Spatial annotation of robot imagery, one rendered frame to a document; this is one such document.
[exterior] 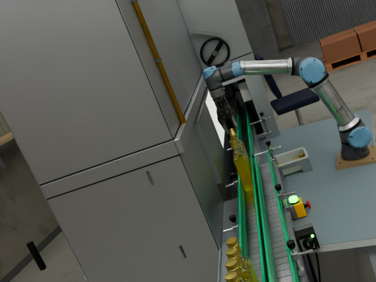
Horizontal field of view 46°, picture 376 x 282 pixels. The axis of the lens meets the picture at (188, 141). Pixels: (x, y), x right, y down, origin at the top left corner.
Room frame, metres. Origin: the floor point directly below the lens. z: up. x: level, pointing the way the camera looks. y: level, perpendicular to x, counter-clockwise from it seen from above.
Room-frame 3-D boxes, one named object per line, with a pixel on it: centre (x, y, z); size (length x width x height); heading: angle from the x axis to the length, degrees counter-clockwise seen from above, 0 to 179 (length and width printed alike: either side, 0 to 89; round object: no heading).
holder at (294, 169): (2.44, -0.48, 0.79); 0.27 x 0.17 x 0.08; 78
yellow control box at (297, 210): (1.91, -0.36, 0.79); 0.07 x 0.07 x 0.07; 78
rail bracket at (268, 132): (2.97, -0.52, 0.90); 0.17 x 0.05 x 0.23; 78
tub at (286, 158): (2.43, -0.51, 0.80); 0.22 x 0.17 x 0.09; 78
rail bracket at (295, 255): (1.30, -0.21, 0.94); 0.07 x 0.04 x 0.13; 78
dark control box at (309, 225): (1.63, -0.31, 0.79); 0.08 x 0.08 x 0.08; 78
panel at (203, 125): (2.53, -0.16, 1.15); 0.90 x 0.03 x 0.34; 168
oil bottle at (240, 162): (2.12, -0.21, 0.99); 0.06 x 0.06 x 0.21; 77
